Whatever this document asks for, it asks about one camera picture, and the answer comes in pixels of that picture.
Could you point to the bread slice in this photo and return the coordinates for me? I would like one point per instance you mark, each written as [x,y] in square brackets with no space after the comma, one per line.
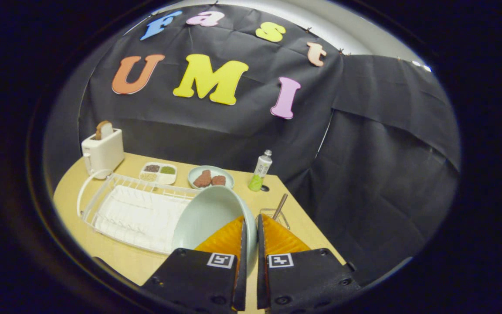
[104,130]

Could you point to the white compartment seasoning tray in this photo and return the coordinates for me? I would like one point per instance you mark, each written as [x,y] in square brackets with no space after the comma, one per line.
[157,173]

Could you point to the pale green plate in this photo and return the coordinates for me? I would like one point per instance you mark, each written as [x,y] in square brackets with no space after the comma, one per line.
[207,218]

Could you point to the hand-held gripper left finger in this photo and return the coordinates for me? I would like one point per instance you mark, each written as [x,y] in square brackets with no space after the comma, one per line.
[241,261]

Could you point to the green drink bottle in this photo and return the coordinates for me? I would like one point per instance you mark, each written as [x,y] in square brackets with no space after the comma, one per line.
[260,170]

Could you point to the small green dish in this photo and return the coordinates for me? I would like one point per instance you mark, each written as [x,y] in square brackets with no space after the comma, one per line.
[229,176]

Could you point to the white toaster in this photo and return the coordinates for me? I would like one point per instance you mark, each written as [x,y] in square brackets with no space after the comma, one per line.
[103,152]

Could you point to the large brown meat patty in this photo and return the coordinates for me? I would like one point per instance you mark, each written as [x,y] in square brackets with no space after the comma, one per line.
[203,179]

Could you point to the small brown meat patty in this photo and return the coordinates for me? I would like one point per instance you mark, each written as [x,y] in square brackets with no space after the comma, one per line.
[218,180]

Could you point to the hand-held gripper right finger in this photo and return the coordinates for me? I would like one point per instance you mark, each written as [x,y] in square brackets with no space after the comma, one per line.
[261,261]

